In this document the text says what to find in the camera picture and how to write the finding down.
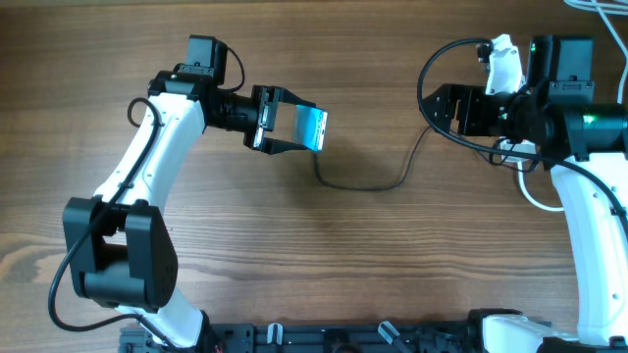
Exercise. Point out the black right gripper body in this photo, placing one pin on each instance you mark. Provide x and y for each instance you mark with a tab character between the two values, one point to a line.
484	116

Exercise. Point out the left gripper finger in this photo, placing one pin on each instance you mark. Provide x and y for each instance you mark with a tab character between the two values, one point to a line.
273	146
286	96

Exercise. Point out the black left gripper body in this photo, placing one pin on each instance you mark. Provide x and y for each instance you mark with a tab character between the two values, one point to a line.
263	93

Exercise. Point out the teal Galaxy smartphone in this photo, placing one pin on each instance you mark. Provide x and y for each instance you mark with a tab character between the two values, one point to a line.
310	127

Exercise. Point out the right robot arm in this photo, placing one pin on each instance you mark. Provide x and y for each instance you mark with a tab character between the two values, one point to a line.
548	100

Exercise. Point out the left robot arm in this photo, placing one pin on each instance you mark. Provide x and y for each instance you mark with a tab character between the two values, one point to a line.
120	254

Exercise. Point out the white power strip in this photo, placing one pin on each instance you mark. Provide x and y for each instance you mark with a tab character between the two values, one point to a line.
523	147

